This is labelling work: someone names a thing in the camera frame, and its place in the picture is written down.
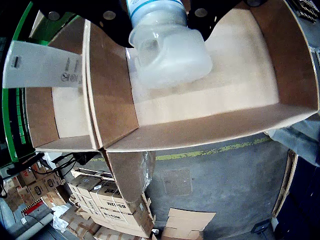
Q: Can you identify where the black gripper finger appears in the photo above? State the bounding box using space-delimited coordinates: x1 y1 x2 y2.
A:
186 0 266 43
31 0 136 49

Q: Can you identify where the white bottle teal label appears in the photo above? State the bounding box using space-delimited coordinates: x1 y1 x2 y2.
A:
126 0 214 90

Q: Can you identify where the tall white carton box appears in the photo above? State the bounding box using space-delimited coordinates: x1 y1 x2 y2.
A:
2 40 85 90

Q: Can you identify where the BS printed cardboard box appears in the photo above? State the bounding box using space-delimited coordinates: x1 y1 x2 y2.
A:
98 206 155 238
88 183 149 216

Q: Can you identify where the flat cardboard sheet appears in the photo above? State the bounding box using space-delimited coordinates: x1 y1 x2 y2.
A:
160 206 217 240

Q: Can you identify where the green metal cabinet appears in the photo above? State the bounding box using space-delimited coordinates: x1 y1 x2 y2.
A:
1 0 38 162

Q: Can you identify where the bystander person body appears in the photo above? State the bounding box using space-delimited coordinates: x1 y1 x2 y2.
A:
268 119 320 167

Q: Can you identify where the clear plastic wrap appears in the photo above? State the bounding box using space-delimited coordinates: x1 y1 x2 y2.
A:
139 150 157 194

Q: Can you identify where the small black floodlight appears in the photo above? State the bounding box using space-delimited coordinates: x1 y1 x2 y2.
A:
251 219 271 234

